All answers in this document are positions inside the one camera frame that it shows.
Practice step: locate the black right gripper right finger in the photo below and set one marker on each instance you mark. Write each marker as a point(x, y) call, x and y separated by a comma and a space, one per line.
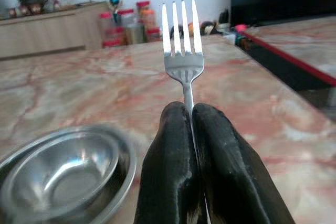
point(231, 166)

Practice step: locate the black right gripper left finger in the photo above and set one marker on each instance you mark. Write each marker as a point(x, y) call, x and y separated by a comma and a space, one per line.
point(168, 161)

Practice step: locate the silver metal fork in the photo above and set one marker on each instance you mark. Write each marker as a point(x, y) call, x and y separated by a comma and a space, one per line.
point(183, 61)

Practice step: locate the large steel plate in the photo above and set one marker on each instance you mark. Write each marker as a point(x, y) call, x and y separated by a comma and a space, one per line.
point(123, 171)

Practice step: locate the small steel bowl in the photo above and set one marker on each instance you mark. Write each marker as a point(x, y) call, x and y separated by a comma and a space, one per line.
point(63, 174)

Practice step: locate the red lidded plastic jar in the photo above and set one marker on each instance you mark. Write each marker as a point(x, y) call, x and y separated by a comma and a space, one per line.
point(153, 34)
point(107, 24)
point(128, 26)

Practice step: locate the pink and black toy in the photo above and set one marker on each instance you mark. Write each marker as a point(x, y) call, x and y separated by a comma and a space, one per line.
point(240, 31)

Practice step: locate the red edged marble table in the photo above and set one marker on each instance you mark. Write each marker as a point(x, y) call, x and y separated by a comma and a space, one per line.
point(296, 45)

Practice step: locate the dark round object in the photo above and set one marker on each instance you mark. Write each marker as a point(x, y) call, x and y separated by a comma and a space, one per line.
point(208, 27)

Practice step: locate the orange snack jar red lid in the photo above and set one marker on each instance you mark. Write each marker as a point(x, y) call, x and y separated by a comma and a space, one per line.
point(147, 15)

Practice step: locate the beige wooden sideboard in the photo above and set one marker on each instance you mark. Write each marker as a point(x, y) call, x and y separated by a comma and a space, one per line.
point(47, 32)

